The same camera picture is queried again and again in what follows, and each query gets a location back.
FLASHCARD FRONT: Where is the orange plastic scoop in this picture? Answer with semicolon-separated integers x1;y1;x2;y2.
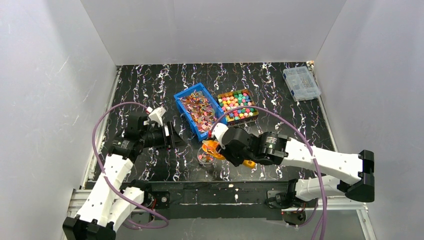
201;139;258;169

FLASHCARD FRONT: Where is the blue plastic candy bin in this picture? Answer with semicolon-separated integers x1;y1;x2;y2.
174;83;225;142

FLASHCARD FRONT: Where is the gold tray of star candies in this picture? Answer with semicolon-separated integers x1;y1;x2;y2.
216;88;259;126

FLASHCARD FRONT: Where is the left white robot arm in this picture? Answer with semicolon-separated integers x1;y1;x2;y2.
62;107;186;240

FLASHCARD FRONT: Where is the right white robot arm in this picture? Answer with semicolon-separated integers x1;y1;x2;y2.
211;125;375;203

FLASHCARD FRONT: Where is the clear round plastic jar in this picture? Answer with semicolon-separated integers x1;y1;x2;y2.
196;148;217;167

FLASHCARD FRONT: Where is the clear plastic organizer box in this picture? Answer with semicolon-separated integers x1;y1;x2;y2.
282;66;321;102

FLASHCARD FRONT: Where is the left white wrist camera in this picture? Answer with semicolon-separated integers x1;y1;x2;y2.
146;106;166;127

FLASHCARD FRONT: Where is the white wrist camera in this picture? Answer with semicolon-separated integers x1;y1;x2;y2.
146;106;166;127
209;123;229;145

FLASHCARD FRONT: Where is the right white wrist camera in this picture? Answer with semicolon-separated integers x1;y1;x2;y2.
209;123;229;145

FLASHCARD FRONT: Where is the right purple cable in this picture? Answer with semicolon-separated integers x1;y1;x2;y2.
208;105;329;240

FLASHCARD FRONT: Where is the purple cable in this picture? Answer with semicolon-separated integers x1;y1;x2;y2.
92;101;170;230
208;105;329;240

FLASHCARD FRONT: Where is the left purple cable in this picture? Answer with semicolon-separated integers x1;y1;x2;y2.
92;101;170;230

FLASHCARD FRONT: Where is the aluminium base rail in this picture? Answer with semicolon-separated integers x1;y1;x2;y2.
61;187;377;240

